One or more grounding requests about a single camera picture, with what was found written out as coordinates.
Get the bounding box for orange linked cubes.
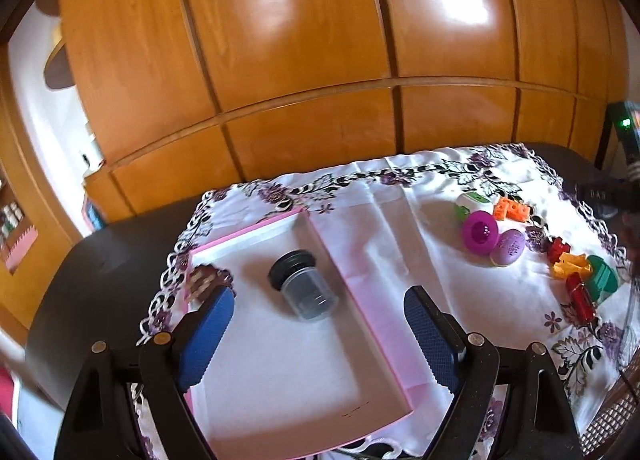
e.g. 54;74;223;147
492;197;532;225

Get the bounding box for white floral embroidered tablecloth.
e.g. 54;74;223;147
131;142;640;460

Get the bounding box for brown striped block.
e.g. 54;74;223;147
186;265;232;303

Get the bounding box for black device with green light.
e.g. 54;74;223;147
595;100;640;175

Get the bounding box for green spool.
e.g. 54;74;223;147
585;255;621;303

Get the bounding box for shallow pink box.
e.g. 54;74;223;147
182;206;416;460

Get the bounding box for red plastic piece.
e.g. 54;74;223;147
547;237;573;263

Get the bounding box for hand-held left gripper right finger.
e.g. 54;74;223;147
404;285;586;460

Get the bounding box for wooden wardrobe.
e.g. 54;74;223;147
57;0;631;225

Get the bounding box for red cylinder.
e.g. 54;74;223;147
565;272;597;325

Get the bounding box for pink saw-edged object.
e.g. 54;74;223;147
5;227;38;271

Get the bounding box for wooden door frame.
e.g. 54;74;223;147
0;47;86;346

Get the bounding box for dark brown hanging object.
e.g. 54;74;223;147
42;37;76;90

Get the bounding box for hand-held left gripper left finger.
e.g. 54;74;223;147
54;285;236;460

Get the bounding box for wicker chair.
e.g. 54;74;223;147
577;380;640;456

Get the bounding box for yellow plastic piece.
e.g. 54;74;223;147
552;252;593;281

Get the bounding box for magenta spool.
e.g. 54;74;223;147
462;210;500;255

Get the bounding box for purple oval soap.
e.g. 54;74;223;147
490;229;526;268

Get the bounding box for green and white square case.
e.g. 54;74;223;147
454;192;493;221

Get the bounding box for grey jar with black lid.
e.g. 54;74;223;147
268;250;339;321

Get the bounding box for blue box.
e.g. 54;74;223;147
82;195;108;231

